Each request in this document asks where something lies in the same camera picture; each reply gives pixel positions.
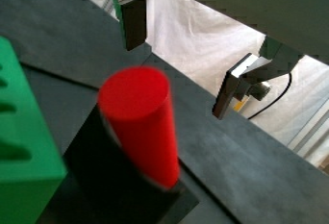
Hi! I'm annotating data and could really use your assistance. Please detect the green peg board base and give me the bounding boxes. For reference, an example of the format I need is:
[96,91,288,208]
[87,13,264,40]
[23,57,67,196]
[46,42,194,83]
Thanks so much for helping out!
[0,37,67,224]

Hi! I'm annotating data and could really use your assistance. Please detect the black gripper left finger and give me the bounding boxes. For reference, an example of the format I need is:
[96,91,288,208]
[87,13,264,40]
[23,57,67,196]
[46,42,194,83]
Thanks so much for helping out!
[115,0,147,50]

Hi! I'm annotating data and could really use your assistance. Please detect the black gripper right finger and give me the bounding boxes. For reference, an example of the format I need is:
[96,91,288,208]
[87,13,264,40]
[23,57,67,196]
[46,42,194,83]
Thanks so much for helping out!
[213,37,304,119]

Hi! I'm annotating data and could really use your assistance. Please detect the red round cylinder peg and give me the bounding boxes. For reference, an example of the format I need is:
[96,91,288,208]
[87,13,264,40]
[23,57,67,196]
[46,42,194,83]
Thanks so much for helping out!
[98,66,179,188]

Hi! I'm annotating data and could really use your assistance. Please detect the black curved cradle stand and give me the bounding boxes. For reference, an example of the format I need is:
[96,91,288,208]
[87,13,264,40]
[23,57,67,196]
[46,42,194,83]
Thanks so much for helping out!
[36,110,198,224]

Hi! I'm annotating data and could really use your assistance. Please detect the white background cloth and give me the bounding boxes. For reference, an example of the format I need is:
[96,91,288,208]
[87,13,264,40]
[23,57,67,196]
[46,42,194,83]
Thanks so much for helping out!
[62,0,329,168]

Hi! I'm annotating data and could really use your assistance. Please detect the black background cable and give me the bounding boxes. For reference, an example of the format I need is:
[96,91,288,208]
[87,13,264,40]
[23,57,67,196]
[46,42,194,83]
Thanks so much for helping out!
[246,71,294,121]

